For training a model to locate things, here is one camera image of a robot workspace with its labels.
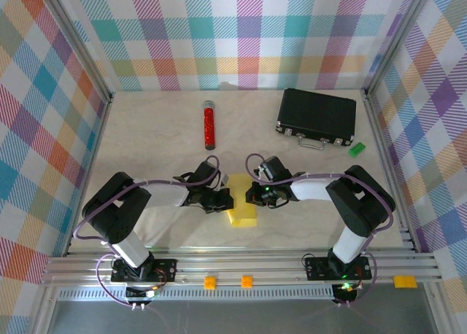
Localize yellow paper sheet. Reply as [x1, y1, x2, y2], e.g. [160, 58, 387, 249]
[225, 173, 258, 228]

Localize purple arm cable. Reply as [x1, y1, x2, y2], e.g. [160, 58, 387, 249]
[244, 153, 398, 309]
[72, 155, 220, 309]

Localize slotted grey cable duct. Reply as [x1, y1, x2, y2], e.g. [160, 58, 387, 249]
[57, 286, 339, 301]

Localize aluminium upright frame post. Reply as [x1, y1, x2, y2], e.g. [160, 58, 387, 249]
[36, 0, 114, 104]
[359, 0, 437, 101]

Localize black case with metal handle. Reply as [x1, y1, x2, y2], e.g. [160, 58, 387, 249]
[274, 88, 358, 151]

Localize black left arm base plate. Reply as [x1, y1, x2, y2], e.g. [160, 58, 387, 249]
[110, 257, 178, 284]

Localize black controller board green light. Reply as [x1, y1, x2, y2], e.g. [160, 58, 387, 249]
[332, 281, 361, 301]
[125, 284, 162, 301]

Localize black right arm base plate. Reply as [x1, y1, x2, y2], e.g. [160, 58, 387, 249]
[304, 255, 373, 281]

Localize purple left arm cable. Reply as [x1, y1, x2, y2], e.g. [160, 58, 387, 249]
[72, 155, 220, 309]

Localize aluminium lower frame post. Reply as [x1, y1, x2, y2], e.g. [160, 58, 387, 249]
[422, 282, 455, 334]
[27, 284, 61, 334]

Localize green toy brick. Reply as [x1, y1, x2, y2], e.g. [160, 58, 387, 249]
[348, 141, 367, 158]

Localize red glitter tube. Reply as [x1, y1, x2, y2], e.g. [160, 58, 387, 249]
[201, 100, 217, 152]

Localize aluminium mounting rail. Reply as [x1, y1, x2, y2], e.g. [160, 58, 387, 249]
[39, 249, 442, 287]

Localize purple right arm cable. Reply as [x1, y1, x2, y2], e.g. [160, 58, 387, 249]
[244, 153, 398, 309]

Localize aluminium table edge rail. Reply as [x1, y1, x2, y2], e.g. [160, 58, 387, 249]
[62, 93, 115, 257]
[360, 88, 419, 254]

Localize wide orange toy brick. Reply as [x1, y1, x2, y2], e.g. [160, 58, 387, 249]
[393, 275, 418, 289]

